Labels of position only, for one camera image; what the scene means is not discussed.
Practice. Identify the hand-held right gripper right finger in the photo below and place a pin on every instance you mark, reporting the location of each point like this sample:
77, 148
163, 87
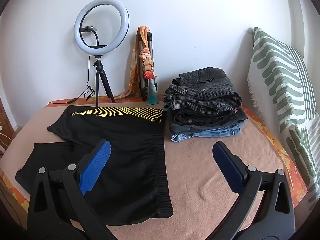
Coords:
230, 170

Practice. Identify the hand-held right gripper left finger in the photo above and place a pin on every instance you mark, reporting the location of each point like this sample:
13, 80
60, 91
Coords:
96, 167

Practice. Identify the stack of black clothes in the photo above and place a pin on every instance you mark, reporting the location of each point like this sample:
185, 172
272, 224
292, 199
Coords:
130, 140

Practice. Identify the plain black folded pants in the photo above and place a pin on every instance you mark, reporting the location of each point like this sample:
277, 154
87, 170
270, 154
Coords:
200, 120

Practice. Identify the grey tweed folded pants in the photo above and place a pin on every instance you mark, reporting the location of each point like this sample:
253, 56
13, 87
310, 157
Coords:
207, 90

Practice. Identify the peach blanket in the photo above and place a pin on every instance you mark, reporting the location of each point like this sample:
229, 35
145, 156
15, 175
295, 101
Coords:
195, 170

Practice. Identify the blue folded jeans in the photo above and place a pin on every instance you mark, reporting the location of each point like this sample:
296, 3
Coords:
212, 133

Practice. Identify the orange floral bed sheet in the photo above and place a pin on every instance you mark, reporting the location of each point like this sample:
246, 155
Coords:
290, 167

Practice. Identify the black mini tripod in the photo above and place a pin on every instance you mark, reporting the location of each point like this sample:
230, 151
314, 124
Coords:
99, 80

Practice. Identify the teal cloth piece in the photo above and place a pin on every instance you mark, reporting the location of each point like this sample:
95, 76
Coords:
152, 95

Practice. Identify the wooden furniture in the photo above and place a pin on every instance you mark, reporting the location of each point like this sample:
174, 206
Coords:
6, 127

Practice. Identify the green striped white pillow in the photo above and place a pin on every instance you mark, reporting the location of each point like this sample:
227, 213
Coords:
280, 75

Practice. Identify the orange patterned scarf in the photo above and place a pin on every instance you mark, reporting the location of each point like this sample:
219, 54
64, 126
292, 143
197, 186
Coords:
146, 55

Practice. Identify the folded grey stand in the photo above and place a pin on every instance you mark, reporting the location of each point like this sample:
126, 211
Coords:
149, 42

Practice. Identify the black gooseneck phone holder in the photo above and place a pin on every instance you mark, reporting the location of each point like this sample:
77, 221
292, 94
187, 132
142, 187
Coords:
88, 29

